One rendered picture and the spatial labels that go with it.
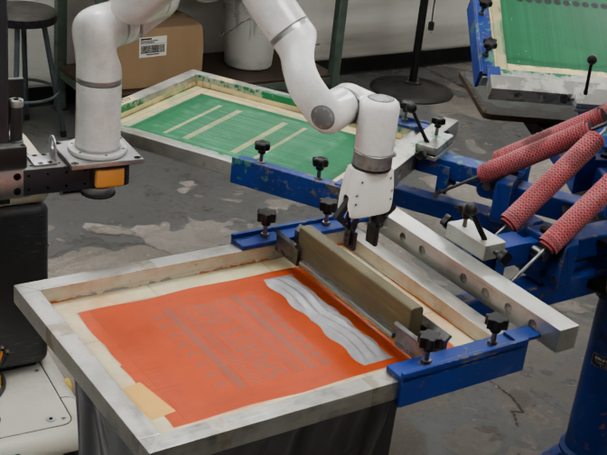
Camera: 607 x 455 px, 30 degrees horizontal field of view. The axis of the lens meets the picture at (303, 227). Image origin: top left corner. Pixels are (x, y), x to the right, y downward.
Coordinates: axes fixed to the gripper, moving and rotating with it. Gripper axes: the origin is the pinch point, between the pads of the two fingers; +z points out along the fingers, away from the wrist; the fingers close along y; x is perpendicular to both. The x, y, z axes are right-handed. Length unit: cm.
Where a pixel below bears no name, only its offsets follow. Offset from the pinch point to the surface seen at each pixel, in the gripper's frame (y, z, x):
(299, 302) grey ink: 8.6, 15.9, -6.0
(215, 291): 21.5, 16.4, -17.4
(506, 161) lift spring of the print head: -61, 2, -25
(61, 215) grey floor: -42, 113, -250
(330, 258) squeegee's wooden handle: 1.5, 7.9, -7.1
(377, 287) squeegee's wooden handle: 1.5, 6.5, 8.6
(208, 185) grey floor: -116, 113, -257
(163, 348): 41.0, 16.4, -1.8
